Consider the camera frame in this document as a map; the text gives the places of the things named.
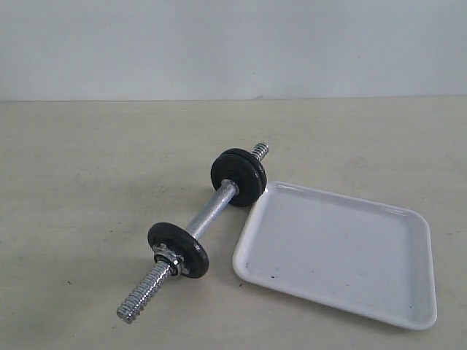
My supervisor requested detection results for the black weight plate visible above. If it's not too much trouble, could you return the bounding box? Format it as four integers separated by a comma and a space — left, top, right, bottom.
210, 152, 262, 209
147, 222, 209, 279
218, 147, 269, 205

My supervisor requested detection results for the chrome threaded dumbbell bar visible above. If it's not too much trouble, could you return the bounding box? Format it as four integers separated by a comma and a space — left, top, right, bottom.
116, 142, 269, 324

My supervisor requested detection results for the chrome star collar nut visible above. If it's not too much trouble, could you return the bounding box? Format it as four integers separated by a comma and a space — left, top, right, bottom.
152, 244, 189, 276

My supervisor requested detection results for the white plastic tray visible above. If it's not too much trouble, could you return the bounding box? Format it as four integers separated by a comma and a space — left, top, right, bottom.
232, 181, 437, 330

